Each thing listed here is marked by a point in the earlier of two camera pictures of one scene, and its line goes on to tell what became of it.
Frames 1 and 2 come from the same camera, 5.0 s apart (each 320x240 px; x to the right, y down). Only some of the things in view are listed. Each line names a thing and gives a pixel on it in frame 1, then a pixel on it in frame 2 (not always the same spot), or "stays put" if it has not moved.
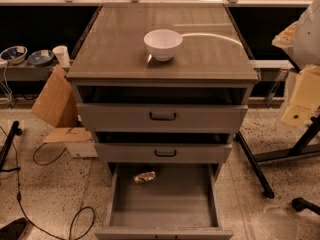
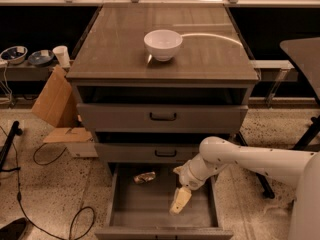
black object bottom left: [14, 230] stays put
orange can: [144, 177] stays put
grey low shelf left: [26, 71] stays put
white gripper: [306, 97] -> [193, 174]
